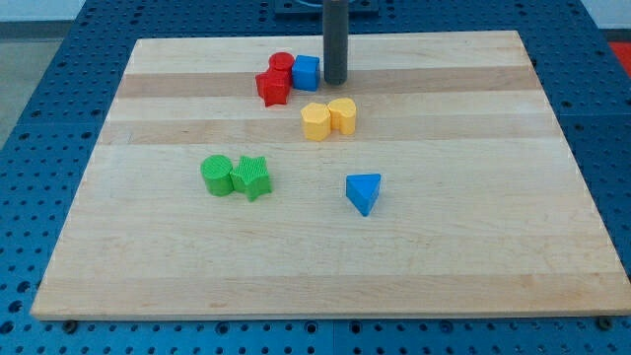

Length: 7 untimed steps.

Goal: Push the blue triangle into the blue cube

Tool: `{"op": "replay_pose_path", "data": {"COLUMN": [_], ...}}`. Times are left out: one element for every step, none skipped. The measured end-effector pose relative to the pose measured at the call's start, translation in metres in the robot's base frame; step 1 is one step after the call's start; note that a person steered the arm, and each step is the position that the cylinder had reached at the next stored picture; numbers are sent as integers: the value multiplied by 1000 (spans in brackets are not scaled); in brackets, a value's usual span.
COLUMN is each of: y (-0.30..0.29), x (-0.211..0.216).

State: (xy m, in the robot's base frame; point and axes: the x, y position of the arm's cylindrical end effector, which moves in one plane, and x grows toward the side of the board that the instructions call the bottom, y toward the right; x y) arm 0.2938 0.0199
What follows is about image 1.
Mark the green cylinder block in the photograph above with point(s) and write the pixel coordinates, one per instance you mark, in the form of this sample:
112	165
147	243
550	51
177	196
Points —
216	173

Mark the green star block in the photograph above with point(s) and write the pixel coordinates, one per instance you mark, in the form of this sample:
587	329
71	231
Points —
251	177

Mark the red star block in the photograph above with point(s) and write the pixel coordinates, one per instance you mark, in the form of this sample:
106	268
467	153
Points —
274	87

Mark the yellow hexagon block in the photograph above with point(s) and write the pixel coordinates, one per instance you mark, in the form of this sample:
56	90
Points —
316	121

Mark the blue triangle block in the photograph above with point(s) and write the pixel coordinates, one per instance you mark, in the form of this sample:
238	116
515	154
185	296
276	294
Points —
363	191

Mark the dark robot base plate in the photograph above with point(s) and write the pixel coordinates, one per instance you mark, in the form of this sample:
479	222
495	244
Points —
302	8

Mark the light wooden board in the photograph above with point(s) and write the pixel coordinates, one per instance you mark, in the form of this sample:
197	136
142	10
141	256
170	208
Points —
482	213

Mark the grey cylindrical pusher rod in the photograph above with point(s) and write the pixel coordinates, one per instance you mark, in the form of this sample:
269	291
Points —
335	30

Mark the blue cube block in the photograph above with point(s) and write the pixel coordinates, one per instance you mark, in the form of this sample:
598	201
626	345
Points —
305	73

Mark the red cylinder block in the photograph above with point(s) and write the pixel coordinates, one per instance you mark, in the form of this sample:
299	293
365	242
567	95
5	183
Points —
281	62

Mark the yellow heart block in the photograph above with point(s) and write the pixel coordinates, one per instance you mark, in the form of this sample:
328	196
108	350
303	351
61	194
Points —
343	113

